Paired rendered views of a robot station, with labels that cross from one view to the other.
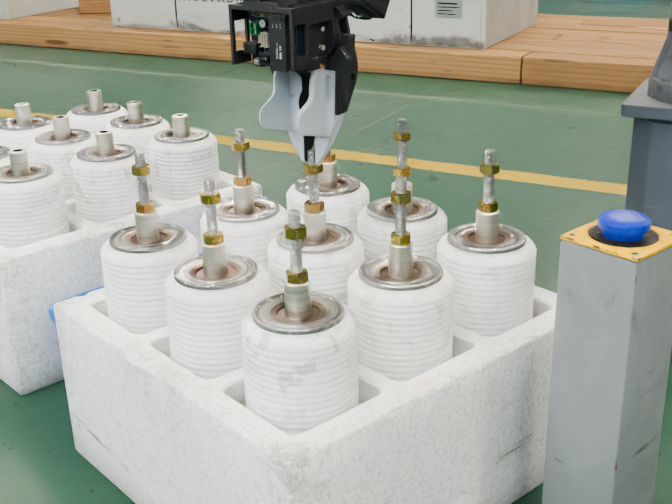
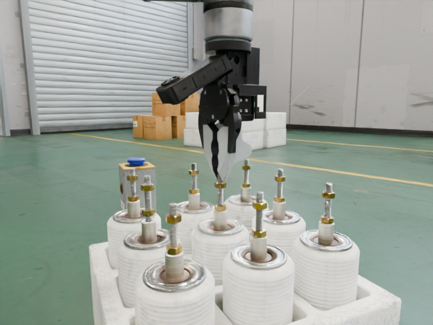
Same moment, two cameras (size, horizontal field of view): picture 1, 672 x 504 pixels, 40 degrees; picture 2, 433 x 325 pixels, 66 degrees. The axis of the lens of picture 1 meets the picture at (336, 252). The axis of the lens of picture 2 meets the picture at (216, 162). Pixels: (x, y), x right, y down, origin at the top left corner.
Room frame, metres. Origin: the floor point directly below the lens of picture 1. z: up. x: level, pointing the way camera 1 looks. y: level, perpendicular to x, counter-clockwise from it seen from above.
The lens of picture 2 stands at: (1.36, 0.15, 0.45)
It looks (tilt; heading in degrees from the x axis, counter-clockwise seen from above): 10 degrees down; 196
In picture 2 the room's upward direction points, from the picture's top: straight up
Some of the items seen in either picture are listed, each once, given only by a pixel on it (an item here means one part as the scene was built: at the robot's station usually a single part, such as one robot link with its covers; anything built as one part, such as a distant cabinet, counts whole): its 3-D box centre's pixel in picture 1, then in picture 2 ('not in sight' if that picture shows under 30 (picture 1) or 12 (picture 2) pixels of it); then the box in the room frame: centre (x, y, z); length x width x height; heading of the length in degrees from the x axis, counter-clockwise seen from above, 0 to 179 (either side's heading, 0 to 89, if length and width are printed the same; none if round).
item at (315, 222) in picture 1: (315, 226); (220, 219); (0.85, 0.02, 0.26); 0.02 x 0.02 x 0.03
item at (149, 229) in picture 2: (401, 198); (149, 231); (0.93, -0.07, 0.26); 0.02 x 0.02 x 0.03
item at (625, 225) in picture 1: (623, 228); (136, 162); (0.68, -0.23, 0.32); 0.04 x 0.04 x 0.02
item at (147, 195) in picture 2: (402, 155); (147, 200); (0.93, -0.07, 0.31); 0.01 x 0.01 x 0.08
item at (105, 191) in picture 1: (114, 219); not in sight; (1.18, 0.30, 0.16); 0.10 x 0.10 x 0.18
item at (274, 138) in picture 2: not in sight; (261, 137); (-2.36, -0.35, 0.09); 0.39 x 0.39 x 0.18; 65
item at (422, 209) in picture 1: (401, 210); (149, 238); (0.93, -0.07, 0.25); 0.08 x 0.08 x 0.01
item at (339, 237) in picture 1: (315, 238); (220, 227); (0.85, 0.02, 0.25); 0.08 x 0.08 x 0.01
